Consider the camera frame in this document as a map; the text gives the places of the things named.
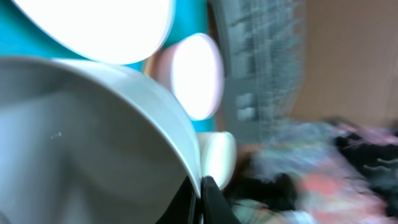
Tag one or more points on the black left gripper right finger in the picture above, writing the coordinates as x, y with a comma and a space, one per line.
215, 207

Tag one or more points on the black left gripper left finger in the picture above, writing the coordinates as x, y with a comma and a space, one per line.
182, 208

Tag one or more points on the white cup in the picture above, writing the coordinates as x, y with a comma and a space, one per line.
218, 156

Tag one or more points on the grey bowl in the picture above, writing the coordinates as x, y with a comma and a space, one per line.
87, 142

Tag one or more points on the white bowl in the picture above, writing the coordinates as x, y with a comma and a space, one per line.
193, 71

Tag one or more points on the grey dishwasher rack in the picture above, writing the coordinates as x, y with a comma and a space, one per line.
263, 47

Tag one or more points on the white round plate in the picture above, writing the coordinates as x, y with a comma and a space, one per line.
111, 31

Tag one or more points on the teal serving tray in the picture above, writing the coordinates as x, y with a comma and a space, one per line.
20, 36

